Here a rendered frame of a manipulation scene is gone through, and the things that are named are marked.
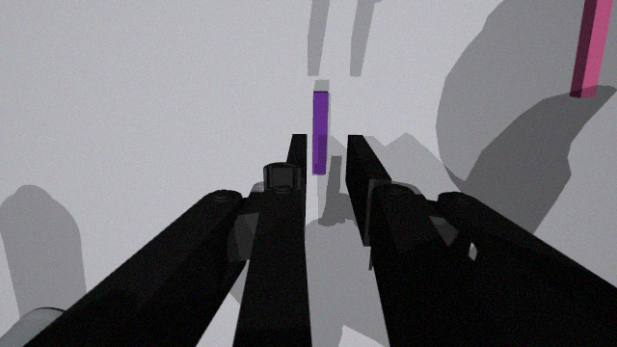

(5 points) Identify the dark purple rod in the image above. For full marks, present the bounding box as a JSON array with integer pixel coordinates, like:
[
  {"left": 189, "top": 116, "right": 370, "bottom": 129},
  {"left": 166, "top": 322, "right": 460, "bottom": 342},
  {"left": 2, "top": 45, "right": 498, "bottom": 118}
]
[{"left": 312, "top": 91, "right": 328, "bottom": 174}]

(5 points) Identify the pink rod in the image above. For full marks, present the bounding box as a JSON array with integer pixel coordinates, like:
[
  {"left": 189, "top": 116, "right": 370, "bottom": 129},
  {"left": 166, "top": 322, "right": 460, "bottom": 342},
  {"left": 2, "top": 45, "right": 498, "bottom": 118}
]
[{"left": 570, "top": 0, "right": 613, "bottom": 98}]

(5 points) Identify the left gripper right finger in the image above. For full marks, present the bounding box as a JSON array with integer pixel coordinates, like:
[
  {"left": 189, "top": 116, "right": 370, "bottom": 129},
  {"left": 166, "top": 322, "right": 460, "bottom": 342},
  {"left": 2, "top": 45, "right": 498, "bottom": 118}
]
[{"left": 345, "top": 135, "right": 617, "bottom": 347}]

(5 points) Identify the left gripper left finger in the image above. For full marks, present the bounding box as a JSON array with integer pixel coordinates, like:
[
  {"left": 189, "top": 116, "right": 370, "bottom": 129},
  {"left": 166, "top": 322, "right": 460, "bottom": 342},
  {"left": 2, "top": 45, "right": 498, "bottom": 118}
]
[{"left": 23, "top": 134, "right": 312, "bottom": 347}]

